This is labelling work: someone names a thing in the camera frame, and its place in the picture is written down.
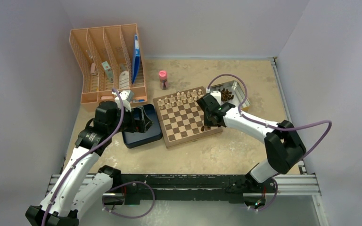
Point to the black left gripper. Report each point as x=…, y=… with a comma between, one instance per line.
x=141, y=125

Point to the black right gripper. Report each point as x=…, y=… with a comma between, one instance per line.
x=207, y=123

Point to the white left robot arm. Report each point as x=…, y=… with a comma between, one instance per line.
x=65, y=204

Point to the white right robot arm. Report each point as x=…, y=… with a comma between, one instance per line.
x=284, y=147

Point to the wooden chess board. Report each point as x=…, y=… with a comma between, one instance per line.
x=182, y=126

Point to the row of white chess pieces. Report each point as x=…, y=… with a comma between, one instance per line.
x=180, y=100

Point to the dark blue tin lid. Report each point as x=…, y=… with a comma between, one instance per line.
x=154, y=133

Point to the silver metal tin tray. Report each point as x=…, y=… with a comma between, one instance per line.
x=234, y=88

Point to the white striped card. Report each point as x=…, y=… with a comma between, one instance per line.
x=124, y=80

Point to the pink capped small bottle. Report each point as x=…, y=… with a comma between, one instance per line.
x=163, y=79

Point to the teal white small box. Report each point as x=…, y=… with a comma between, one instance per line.
x=108, y=71

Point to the blue folder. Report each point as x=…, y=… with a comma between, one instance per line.
x=136, y=58

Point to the pink small item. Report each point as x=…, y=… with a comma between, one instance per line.
x=93, y=69

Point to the orange plastic file organizer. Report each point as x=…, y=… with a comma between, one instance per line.
x=109, y=57

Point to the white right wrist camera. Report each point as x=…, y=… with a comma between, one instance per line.
x=216, y=94

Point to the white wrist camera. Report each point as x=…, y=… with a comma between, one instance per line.
x=216, y=94
x=126, y=96

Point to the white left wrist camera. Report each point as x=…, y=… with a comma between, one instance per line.
x=126, y=96

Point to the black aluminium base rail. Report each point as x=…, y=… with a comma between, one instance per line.
x=234, y=189

